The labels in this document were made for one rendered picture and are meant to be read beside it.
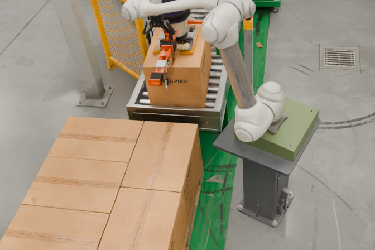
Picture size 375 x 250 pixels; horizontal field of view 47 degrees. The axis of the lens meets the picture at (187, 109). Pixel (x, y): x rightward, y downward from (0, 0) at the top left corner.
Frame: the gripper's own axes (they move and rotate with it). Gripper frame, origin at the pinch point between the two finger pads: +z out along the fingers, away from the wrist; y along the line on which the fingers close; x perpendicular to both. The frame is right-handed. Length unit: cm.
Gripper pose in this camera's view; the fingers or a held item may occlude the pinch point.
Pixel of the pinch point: (160, 42)
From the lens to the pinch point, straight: 272.5
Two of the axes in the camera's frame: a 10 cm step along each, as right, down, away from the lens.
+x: -1.8, 6.8, -7.1
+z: 1.0, 7.3, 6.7
